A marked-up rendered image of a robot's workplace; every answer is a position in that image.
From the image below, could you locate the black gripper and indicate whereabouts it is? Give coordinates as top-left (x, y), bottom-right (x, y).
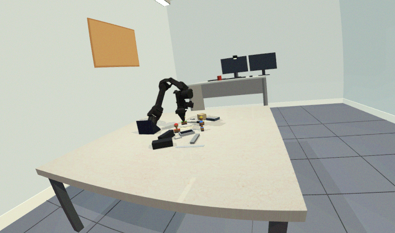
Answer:
top-left (175, 99), bottom-right (188, 122)

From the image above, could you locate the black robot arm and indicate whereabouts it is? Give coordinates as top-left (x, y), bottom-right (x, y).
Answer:
top-left (148, 78), bottom-right (194, 124)

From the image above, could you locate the tan cardboard box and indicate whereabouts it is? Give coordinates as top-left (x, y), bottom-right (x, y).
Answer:
top-left (197, 113), bottom-right (207, 120)

